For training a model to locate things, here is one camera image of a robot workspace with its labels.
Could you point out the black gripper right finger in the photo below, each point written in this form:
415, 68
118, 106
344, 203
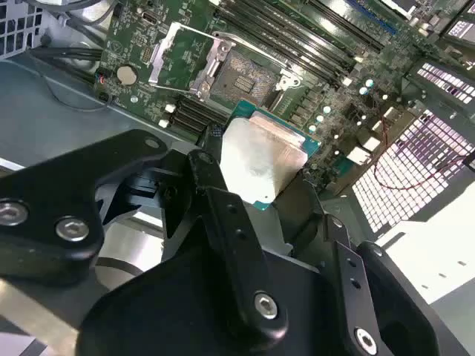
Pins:
393, 296

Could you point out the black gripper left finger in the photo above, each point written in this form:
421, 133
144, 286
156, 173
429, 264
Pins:
48, 207

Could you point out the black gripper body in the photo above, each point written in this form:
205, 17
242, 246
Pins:
178, 308

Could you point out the silver topped CPU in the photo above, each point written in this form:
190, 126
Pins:
259, 155

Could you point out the metal socket cover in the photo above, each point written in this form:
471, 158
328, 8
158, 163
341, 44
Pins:
160, 55

